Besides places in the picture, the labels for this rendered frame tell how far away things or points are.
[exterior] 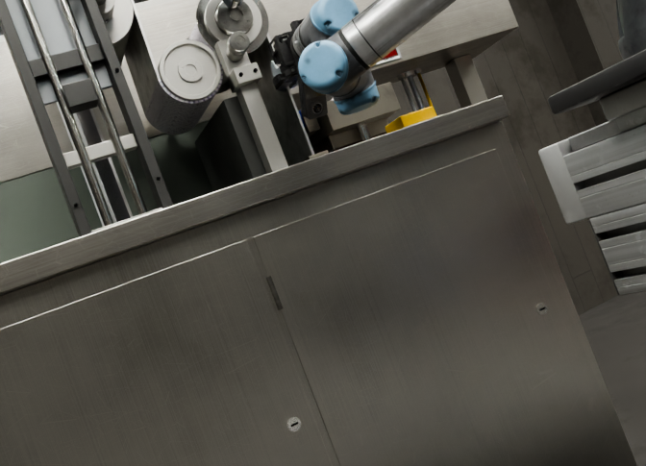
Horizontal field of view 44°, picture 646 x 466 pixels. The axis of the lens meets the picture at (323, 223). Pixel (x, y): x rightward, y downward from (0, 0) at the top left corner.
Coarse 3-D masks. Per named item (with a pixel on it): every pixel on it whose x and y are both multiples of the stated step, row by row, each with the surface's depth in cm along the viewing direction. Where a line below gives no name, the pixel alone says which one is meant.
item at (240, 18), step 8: (224, 8) 157; (240, 8) 158; (248, 8) 159; (216, 16) 156; (224, 16) 157; (232, 16) 157; (240, 16) 158; (248, 16) 158; (216, 24) 158; (224, 24) 156; (232, 24) 157; (240, 24) 158; (248, 24) 158; (224, 32) 157; (232, 32) 157
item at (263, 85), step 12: (264, 48) 165; (252, 60) 174; (264, 60) 167; (264, 72) 170; (264, 84) 172; (264, 96) 175; (276, 96) 168; (288, 96) 162; (276, 108) 171; (288, 108) 164; (276, 120) 173; (288, 120) 167; (276, 132) 176
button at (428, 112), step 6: (426, 108) 140; (432, 108) 140; (408, 114) 138; (414, 114) 139; (420, 114) 139; (426, 114) 139; (432, 114) 140; (396, 120) 139; (402, 120) 138; (408, 120) 138; (414, 120) 139; (420, 120) 139; (390, 126) 142; (396, 126) 140; (402, 126) 138; (390, 132) 143
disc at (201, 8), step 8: (200, 0) 158; (208, 0) 158; (256, 0) 162; (200, 8) 158; (216, 8) 159; (264, 8) 162; (200, 16) 157; (264, 16) 162; (200, 24) 157; (264, 24) 161; (200, 32) 157; (208, 32) 157; (264, 32) 161; (208, 40) 157; (216, 40) 158; (256, 40) 160; (248, 48) 159; (256, 48) 160
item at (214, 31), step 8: (216, 0) 158; (248, 0) 160; (208, 8) 157; (256, 8) 161; (208, 16) 157; (256, 16) 160; (208, 24) 157; (256, 24) 160; (216, 32) 157; (248, 32) 159; (256, 32) 160; (224, 80) 180
